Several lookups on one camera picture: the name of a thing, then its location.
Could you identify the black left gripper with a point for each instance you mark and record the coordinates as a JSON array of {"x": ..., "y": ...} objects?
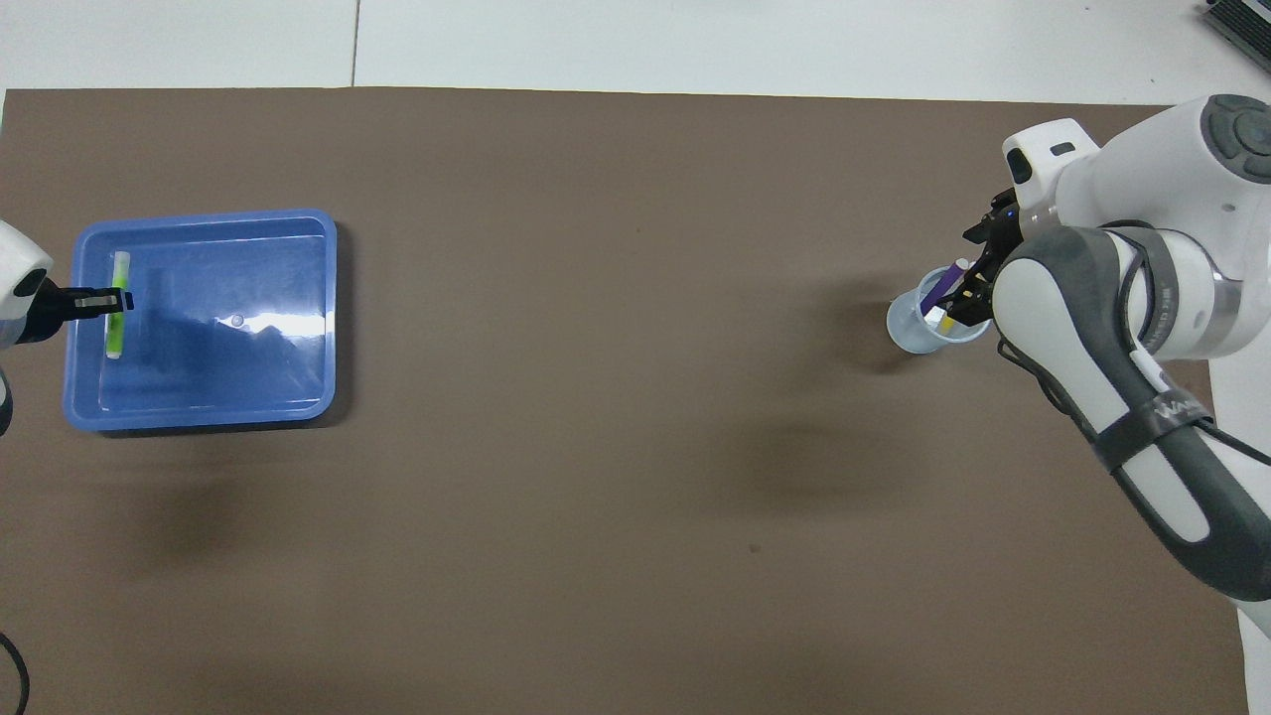
[{"x": 45, "y": 313}]

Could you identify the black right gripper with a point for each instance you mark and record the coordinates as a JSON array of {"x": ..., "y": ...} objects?
[{"x": 998, "y": 233}]

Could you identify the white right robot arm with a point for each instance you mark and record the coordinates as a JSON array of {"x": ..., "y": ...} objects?
[{"x": 1142, "y": 248}]

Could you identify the green pen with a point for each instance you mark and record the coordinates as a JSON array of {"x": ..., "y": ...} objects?
[{"x": 119, "y": 268}]

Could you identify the translucent plastic cup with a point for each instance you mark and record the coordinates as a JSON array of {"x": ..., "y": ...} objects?
[{"x": 909, "y": 335}]

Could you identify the brown table mat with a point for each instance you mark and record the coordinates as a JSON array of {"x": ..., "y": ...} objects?
[{"x": 635, "y": 447}]

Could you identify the grey ribbed device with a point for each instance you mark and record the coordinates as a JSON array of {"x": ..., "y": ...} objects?
[{"x": 1241, "y": 25}]

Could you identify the purple pen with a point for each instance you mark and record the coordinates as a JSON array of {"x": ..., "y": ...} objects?
[{"x": 938, "y": 293}]

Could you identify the blue plastic tray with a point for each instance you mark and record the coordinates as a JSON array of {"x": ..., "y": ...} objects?
[{"x": 248, "y": 377}]

